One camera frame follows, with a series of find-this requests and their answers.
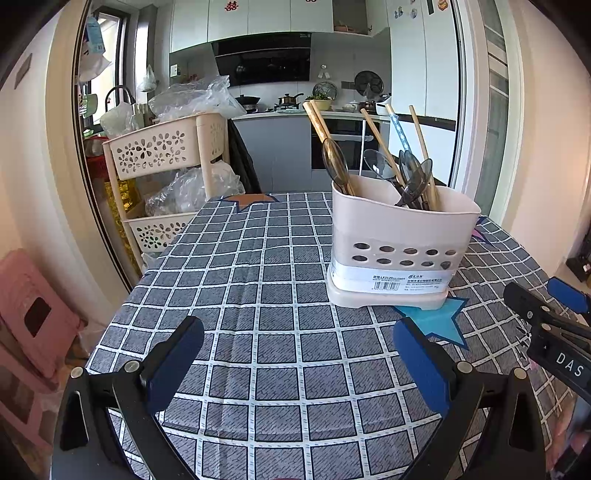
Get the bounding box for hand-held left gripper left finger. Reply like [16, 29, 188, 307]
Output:
[54, 316, 206, 480]

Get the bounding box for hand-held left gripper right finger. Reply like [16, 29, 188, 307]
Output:
[392, 318, 548, 480]

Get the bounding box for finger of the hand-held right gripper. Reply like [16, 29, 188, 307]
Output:
[548, 277, 590, 315]
[504, 282, 591, 344]

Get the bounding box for beige plastic utensil holder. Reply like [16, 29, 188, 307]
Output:
[327, 174, 482, 310]

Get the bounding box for blue patterned bamboo chopstick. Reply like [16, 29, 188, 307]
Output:
[385, 104, 414, 158]

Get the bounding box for dark floor appliance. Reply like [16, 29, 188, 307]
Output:
[566, 256, 591, 282]

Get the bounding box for grey checked star tablecloth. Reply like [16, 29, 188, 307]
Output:
[85, 191, 583, 480]

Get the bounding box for pink plastic stool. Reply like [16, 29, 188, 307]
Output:
[0, 249, 88, 393]
[0, 342, 61, 462]

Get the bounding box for clear plastic bags with bottles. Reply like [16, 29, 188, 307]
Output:
[145, 161, 245, 217]

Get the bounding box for yellow oil bottle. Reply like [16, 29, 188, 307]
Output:
[104, 178, 141, 217]

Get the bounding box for dark hanging cloth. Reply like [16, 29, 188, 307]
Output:
[226, 121, 264, 195]

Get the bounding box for white mop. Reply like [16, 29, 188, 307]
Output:
[358, 134, 375, 169]

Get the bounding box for beige tiered storage cart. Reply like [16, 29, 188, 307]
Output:
[102, 112, 232, 257]

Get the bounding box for black built-in oven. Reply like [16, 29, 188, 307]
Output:
[310, 117, 384, 171]

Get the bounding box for grey kitchen counter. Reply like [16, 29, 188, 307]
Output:
[231, 108, 393, 195]

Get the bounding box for white refrigerator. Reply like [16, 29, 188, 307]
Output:
[388, 0, 458, 185]

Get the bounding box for white plastic bag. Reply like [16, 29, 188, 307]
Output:
[99, 102, 139, 139]

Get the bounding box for clear crumpled plastic bags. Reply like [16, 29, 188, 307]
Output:
[148, 75, 247, 123]

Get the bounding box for curved kitchen faucet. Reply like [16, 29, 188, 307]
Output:
[105, 85, 137, 116]

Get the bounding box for group of fridge magnets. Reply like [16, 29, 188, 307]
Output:
[392, 0, 451, 21]

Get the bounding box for large hanging white bag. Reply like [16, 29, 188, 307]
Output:
[78, 44, 112, 84]

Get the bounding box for black range hood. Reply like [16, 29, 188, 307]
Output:
[212, 31, 312, 88]

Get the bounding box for blue white carton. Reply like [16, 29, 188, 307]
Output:
[87, 16, 105, 54]

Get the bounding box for white upper kitchen cabinets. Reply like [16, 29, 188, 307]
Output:
[170, 0, 393, 44]

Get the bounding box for grey wall plate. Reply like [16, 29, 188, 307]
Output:
[14, 53, 34, 90]

